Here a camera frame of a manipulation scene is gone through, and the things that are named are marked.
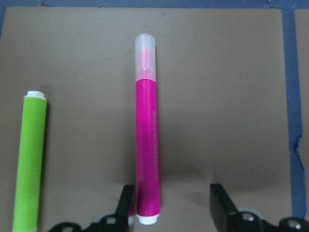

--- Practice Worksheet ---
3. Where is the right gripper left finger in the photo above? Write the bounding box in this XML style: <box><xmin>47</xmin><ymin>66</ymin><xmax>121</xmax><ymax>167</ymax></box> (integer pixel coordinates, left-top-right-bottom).
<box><xmin>49</xmin><ymin>184</ymin><xmax>136</xmax><ymax>232</ymax></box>

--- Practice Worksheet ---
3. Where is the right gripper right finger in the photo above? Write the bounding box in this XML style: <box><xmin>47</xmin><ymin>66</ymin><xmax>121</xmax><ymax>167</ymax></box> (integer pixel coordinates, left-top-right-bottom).
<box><xmin>210</xmin><ymin>183</ymin><xmax>309</xmax><ymax>232</ymax></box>

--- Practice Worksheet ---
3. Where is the pink highlighter pen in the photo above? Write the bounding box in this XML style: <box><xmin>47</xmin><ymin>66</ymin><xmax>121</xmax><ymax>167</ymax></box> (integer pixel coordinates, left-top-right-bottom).
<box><xmin>135</xmin><ymin>33</ymin><xmax>160</xmax><ymax>225</ymax></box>

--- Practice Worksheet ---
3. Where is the green highlighter pen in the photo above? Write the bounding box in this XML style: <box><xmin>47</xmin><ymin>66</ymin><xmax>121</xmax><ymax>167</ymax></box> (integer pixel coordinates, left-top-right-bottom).
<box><xmin>12</xmin><ymin>90</ymin><xmax>47</xmax><ymax>232</ymax></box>

